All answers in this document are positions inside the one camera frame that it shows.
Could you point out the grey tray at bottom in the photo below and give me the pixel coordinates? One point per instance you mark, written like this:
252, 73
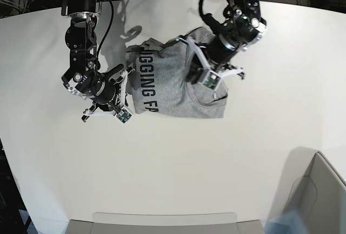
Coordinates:
130, 223

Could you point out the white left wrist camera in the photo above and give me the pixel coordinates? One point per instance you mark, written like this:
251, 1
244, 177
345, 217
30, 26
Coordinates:
211, 80

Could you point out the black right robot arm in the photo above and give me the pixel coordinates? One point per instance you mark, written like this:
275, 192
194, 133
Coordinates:
83, 78

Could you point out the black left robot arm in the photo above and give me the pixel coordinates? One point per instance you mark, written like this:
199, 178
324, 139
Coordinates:
243, 24

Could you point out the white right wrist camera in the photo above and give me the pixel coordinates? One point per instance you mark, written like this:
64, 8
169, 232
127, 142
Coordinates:
124, 115

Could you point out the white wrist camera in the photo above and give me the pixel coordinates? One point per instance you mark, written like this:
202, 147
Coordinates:
124, 115
211, 80

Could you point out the grey bin at right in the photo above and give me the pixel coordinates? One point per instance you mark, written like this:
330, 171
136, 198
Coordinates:
316, 203

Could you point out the grey T-shirt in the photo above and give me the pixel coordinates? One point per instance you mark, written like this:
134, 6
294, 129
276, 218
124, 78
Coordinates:
158, 83

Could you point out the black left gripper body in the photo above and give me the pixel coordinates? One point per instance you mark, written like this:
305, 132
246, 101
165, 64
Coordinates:
214, 55

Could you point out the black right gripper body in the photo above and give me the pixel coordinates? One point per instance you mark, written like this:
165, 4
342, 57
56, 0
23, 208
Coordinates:
108, 92

